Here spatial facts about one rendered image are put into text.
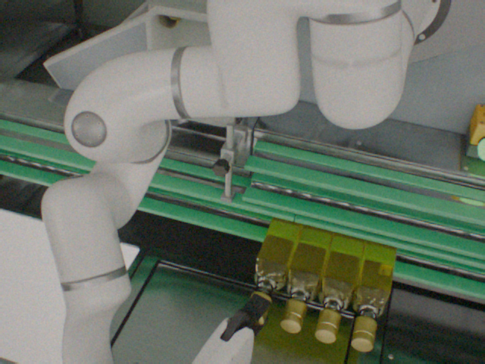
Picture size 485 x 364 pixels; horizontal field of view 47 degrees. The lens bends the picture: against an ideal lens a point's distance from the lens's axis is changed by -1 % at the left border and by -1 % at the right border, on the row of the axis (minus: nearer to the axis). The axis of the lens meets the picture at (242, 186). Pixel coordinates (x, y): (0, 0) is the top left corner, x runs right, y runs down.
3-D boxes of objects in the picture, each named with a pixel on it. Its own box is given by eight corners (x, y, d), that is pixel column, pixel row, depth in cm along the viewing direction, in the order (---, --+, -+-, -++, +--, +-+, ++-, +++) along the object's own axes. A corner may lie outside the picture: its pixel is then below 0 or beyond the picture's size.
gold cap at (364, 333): (353, 326, 92) (348, 348, 89) (356, 313, 90) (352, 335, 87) (374, 332, 91) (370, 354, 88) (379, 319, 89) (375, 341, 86)
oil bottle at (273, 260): (280, 209, 114) (249, 289, 98) (283, 188, 110) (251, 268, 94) (308, 216, 112) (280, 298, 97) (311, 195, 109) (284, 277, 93)
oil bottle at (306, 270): (309, 218, 113) (282, 300, 97) (312, 197, 109) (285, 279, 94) (336, 224, 111) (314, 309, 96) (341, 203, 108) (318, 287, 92)
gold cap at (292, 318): (285, 309, 95) (278, 330, 91) (287, 296, 92) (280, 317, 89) (306, 314, 94) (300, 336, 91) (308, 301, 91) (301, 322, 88)
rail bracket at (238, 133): (232, 173, 111) (210, 215, 102) (235, 101, 100) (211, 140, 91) (246, 177, 110) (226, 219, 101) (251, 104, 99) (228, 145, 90)
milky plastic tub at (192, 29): (168, 90, 119) (151, 112, 113) (163, -13, 104) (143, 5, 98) (247, 107, 116) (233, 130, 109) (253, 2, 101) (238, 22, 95)
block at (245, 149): (242, 145, 115) (232, 166, 110) (245, 106, 108) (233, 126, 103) (259, 149, 114) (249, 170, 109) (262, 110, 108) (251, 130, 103)
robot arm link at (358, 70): (339, 76, 75) (305, 138, 64) (334, -23, 68) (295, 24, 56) (414, 80, 72) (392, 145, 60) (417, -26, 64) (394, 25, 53)
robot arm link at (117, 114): (207, 54, 73) (105, 61, 76) (169, 36, 60) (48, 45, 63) (209, 161, 74) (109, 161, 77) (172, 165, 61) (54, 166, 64)
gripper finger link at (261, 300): (249, 334, 86) (271, 304, 90) (250, 321, 84) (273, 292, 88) (232, 324, 87) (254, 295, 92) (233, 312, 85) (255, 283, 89)
